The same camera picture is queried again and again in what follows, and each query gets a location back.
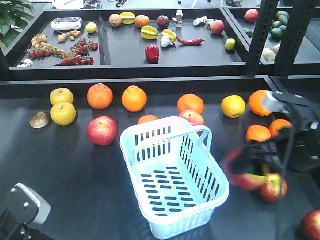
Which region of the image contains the black wooden produce stand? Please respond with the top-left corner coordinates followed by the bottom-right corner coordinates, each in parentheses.
top-left (0, 0), bottom-right (320, 240)

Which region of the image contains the yellow round pear back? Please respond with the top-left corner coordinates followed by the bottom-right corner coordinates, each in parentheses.
top-left (49, 87), bottom-right (74, 106)

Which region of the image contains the light blue plastic basket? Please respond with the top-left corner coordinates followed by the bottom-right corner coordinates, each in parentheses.
top-left (120, 116), bottom-right (230, 240)

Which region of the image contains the red apple left tray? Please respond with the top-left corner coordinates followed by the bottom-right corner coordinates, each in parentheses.
top-left (86, 116), bottom-right (119, 146)

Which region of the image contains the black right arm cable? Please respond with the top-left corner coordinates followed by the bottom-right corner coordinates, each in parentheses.
top-left (274, 124), bottom-right (296, 240)

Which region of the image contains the small orange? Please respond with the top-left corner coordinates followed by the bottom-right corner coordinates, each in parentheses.
top-left (268, 119), bottom-right (292, 138)
top-left (138, 115), bottom-right (159, 124)
top-left (246, 125), bottom-right (272, 142)

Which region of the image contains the red apple tray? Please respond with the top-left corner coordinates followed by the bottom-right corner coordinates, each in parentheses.
top-left (178, 109), bottom-right (205, 126)
top-left (86, 116), bottom-right (119, 146)

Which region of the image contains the red apple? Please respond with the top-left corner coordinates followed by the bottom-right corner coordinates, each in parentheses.
top-left (223, 148), bottom-right (267, 191)
top-left (258, 173), bottom-right (288, 204)

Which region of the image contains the orange near yellow pears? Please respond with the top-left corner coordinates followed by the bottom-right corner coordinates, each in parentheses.
top-left (87, 83), bottom-right (114, 110)

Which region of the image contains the green potted plant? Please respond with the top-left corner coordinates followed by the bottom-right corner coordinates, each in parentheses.
top-left (0, 0), bottom-right (34, 47)

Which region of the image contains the orange with nub middle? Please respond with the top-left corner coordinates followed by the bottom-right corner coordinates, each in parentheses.
top-left (121, 85), bottom-right (148, 113)

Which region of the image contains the yellow round pear front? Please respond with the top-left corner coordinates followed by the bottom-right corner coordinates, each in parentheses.
top-left (50, 102), bottom-right (77, 126)

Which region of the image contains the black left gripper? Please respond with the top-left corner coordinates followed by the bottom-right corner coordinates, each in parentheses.
top-left (0, 209), bottom-right (32, 240)

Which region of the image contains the brown mushroom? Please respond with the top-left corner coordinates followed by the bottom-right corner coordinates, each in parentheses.
top-left (29, 111), bottom-right (52, 129)

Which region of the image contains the yellow round pear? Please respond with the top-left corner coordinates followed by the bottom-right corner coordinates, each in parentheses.
top-left (49, 87), bottom-right (74, 106)
top-left (50, 102), bottom-right (77, 126)
top-left (221, 95), bottom-right (246, 119)

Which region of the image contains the red apple middle tray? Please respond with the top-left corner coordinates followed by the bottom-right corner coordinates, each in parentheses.
top-left (178, 109), bottom-right (205, 126)

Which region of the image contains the orange behind red apple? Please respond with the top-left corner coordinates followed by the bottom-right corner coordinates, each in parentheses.
top-left (177, 93), bottom-right (205, 115)

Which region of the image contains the red chili pepper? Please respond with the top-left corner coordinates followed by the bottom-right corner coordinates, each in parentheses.
top-left (176, 36), bottom-right (205, 46)

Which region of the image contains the yellow starfruit large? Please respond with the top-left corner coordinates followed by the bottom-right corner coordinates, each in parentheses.
top-left (140, 25), bottom-right (159, 40)

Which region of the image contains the small orange front right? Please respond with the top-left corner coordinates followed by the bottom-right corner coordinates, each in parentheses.
top-left (268, 119), bottom-right (292, 138)

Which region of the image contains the white electronic scale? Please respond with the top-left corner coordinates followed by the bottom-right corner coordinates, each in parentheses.
top-left (50, 17), bottom-right (83, 31)

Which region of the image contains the large orange with nub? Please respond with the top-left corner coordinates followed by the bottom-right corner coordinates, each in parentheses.
top-left (248, 90), bottom-right (273, 117)

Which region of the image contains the white garlic bulb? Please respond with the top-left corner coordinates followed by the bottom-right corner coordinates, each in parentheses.
top-left (160, 35), bottom-right (174, 48)

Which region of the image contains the red apple front corner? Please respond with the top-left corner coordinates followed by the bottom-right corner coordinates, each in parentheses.
top-left (300, 209), bottom-right (320, 240)

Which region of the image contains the yellow round pear right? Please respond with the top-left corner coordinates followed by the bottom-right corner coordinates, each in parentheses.
top-left (221, 95), bottom-right (246, 119)

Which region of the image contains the small yellow lemon back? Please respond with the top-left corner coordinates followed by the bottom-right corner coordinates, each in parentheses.
top-left (86, 22), bottom-right (98, 34)

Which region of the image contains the red bell pepper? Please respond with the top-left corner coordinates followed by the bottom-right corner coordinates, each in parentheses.
top-left (144, 44), bottom-right (160, 64)

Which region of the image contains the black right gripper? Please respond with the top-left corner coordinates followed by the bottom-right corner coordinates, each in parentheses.
top-left (243, 104), bottom-right (320, 173)

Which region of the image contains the small orange front left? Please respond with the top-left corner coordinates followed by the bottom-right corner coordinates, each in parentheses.
top-left (246, 125), bottom-right (272, 142)

